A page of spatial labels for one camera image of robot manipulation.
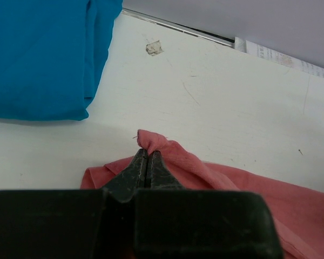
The small tape scrap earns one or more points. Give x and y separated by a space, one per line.
154 48

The pink t-shirt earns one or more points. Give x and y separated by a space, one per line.
223 212

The printed paper strip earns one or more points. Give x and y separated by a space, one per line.
266 53

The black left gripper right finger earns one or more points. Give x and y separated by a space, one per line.
158 175

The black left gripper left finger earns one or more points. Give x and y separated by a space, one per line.
124 185

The folded blue t-shirt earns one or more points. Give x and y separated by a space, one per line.
52 55

